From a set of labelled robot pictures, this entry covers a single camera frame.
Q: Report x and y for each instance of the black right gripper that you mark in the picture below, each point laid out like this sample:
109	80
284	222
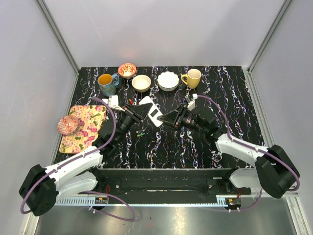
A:
171	117

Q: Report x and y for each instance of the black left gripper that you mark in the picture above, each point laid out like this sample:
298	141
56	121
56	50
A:
144	108

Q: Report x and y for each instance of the white red remote control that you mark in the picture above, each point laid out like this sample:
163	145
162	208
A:
154	111

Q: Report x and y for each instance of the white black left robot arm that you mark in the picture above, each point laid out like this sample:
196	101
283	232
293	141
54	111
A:
44	186

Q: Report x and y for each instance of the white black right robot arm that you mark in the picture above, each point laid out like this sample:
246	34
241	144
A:
271	168

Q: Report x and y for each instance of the cream round bowl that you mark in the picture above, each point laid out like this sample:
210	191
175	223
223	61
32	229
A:
141	83

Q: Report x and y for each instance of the white scalloped bowl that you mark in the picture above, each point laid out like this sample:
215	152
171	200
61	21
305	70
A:
168	81

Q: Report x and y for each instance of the orange patterned small bowl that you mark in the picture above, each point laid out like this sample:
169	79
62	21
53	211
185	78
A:
127	70

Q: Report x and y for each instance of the yellow mug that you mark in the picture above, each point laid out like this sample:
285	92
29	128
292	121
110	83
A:
192	78

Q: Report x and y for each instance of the blue floral mug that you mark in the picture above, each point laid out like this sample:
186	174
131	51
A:
108	84

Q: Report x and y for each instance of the floral wooden tray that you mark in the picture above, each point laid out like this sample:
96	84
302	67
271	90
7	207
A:
91	118

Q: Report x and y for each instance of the red patterned bowl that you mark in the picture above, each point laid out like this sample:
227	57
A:
68	125

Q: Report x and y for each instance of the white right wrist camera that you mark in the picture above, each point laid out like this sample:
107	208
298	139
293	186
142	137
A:
191	101

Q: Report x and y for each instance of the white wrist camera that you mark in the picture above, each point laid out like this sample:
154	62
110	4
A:
191	101
113	102

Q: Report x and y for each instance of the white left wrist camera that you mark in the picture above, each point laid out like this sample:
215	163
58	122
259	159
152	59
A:
113	102

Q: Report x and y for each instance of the aluminium frame post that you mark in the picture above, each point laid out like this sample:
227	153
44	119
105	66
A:
57	34

